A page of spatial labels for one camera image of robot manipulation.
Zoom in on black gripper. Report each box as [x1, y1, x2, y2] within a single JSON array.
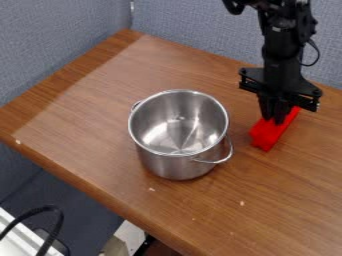
[[239, 57, 322, 125]]

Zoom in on red plastic block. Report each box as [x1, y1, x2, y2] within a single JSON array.
[[249, 107, 301, 152]]

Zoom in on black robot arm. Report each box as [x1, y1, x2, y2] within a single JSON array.
[[222, 0, 322, 125]]

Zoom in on stainless steel pot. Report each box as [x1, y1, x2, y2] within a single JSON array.
[[128, 89, 234, 180]]

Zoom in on white box under table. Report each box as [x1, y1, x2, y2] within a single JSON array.
[[0, 207, 71, 256]]

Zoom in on black cable loop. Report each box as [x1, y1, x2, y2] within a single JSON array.
[[0, 204, 66, 256]]

